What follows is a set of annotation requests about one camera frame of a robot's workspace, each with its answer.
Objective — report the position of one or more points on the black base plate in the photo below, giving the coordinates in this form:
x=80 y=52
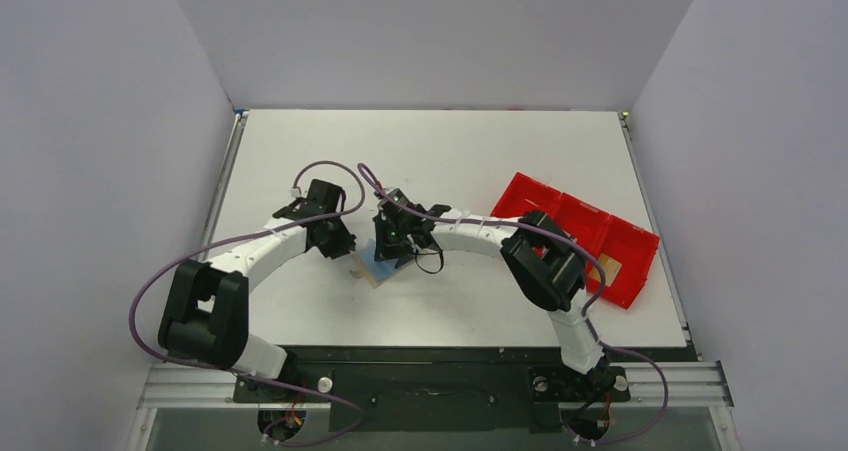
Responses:
x=448 y=389

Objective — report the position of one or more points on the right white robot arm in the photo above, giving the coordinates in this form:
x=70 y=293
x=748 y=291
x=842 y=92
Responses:
x=545 y=261

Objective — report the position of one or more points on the gold credit card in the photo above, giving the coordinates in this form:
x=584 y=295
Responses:
x=611 y=267

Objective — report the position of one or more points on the beige leather card holder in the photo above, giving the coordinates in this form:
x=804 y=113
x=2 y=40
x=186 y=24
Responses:
x=367 y=268

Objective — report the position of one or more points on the red plastic bin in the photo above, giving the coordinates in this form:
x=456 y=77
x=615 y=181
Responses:
x=595 y=230

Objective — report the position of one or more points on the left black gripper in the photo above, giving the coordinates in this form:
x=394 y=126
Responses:
x=344 y=245

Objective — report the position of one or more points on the aluminium frame rail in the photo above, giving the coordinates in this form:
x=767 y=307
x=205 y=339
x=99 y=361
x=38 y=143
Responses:
x=465 y=159

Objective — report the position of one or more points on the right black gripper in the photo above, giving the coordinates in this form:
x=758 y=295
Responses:
x=390 y=244

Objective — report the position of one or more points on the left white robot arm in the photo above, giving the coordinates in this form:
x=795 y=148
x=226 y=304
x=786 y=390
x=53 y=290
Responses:
x=206 y=316

